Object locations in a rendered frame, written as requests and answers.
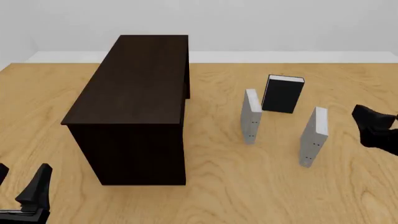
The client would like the grey book with white pages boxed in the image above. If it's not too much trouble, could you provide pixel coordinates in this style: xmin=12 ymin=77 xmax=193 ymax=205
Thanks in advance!
xmin=240 ymin=88 xmax=263 ymax=146
xmin=298 ymin=106 xmax=329 ymax=169

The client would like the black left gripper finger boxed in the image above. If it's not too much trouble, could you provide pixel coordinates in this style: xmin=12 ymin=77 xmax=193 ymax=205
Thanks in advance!
xmin=15 ymin=162 xmax=53 ymax=213
xmin=0 ymin=162 xmax=9 ymax=185

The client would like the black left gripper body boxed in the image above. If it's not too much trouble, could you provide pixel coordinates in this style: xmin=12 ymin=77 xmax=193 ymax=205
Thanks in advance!
xmin=0 ymin=208 xmax=50 ymax=224

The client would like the black book with white pages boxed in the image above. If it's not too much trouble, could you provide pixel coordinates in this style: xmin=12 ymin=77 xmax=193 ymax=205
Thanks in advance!
xmin=261 ymin=74 xmax=305 ymax=114

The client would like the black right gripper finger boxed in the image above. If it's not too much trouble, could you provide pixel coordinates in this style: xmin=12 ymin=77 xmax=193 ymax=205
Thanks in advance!
xmin=351 ymin=104 xmax=396 ymax=131
xmin=359 ymin=127 xmax=398 ymax=156

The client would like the dark brown wooden cabinet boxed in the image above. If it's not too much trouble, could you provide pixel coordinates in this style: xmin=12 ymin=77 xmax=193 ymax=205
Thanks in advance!
xmin=60 ymin=34 xmax=191 ymax=187

